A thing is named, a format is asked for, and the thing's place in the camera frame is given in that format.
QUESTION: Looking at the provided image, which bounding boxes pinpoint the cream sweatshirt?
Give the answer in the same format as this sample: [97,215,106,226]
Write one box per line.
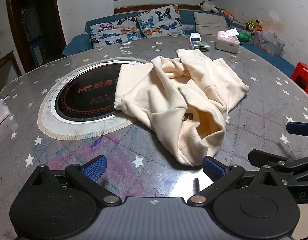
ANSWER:
[114,49,249,166]

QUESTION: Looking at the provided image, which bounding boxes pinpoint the red plastic stool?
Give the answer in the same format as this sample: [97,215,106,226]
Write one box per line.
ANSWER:
[291,62,308,95]

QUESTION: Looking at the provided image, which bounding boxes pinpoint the round black induction cooktop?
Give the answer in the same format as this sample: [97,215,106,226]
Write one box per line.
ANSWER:
[50,60,136,124]

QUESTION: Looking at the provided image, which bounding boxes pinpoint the clear plastic storage bin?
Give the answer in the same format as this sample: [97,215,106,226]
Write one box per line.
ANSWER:
[254,29,285,57]

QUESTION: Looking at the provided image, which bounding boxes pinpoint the blue sofa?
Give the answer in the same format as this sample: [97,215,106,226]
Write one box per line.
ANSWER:
[62,10,295,77]

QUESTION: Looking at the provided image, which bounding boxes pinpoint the yellow orange plush toys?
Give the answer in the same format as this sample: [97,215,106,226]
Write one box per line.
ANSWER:
[243,19,262,31]

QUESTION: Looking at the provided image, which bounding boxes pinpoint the white tissue box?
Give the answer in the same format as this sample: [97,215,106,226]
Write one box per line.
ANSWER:
[216,28,240,54]

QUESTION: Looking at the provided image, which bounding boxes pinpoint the small white card box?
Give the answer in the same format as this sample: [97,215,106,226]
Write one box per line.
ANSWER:
[190,33,201,42]

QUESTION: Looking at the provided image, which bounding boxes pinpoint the left butterfly pillow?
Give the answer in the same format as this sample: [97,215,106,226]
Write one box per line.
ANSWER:
[89,16,143,48]

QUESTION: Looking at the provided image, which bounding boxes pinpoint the butterfly pillow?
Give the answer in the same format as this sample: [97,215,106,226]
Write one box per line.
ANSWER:
[136,4,185,38]
[89,16,143,48]

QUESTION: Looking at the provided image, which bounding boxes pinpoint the grey plain cushion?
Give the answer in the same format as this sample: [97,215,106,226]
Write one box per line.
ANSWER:
[194,12,228,35]

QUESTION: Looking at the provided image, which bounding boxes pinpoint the black white plush toy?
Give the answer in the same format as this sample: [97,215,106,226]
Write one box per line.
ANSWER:
[200,1,219,13]

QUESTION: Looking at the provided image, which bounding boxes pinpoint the right butterfly pillow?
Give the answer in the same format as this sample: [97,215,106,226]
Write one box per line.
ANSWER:
[136,4,185,38]

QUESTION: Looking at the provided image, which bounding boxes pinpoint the dark wooden door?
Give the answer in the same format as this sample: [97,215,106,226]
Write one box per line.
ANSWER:
[6,0,66,73]

